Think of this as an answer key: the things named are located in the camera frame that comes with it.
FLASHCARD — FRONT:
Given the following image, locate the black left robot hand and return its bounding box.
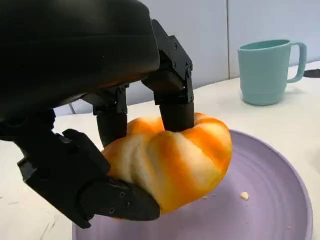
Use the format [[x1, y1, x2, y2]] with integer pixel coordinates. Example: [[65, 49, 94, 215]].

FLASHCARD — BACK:
[[0, 0, 196, 230]]

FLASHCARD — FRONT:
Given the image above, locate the orange and white bread roll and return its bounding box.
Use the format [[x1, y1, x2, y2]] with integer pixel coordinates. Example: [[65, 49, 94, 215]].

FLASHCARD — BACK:
[[100, 112, 234, 221]]

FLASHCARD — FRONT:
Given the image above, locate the pale green mug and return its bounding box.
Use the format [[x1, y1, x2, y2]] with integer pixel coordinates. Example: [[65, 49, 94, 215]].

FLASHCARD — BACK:
[[237, 38, 308, 106]]

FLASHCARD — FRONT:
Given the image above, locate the lilac plate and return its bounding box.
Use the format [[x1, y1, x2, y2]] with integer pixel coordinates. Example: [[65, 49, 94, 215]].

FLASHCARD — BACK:
[[71, 128, 314, 240]]

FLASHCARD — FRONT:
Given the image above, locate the black table cable hole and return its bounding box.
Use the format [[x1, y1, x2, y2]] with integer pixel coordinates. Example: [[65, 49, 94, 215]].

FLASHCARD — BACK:
[[303, 68, 320, 79]]

